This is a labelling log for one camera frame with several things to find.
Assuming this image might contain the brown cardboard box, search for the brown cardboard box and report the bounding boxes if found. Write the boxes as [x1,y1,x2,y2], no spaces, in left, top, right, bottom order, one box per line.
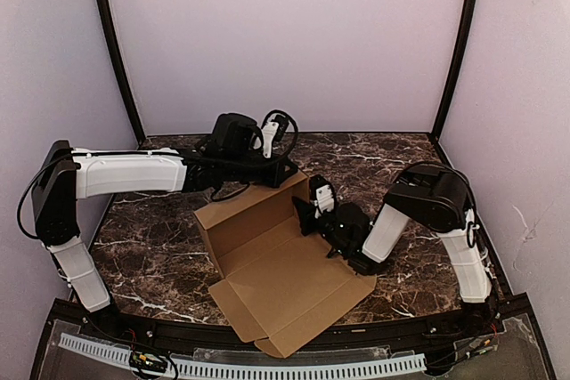
[194,172,376,358]

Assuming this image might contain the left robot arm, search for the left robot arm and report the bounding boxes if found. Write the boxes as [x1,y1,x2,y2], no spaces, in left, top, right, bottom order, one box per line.
[22,109,299,313]

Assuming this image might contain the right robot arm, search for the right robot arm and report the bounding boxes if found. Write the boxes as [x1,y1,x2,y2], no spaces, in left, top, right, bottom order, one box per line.
[292,161,493,304]

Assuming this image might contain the small green circuit board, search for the small green circuit board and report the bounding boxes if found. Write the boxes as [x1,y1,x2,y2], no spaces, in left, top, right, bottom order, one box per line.
[128,351,168,373]

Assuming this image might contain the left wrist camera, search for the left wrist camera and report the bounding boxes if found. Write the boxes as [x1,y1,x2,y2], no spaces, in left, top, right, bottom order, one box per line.
[261,110,290,158]

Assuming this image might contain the black front rail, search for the black front rail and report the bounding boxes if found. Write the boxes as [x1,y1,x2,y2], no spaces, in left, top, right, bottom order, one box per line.
[48,293,531,355]

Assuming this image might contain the white slotted cable duct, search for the white slotted cable duct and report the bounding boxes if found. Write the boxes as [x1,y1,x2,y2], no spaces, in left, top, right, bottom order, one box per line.
[58,333,426,379]

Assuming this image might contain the left black frame post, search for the left black frame post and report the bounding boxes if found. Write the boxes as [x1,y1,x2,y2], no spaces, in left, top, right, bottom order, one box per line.
[95,0,146,144]

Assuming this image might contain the black frame post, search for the black frame post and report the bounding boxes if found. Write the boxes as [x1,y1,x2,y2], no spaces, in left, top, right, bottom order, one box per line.
[95,0,146,144]
[429,0,476,145]

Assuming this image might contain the right black frame post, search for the right black frame post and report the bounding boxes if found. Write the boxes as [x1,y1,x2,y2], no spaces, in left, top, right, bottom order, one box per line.
[429,0,476,145]

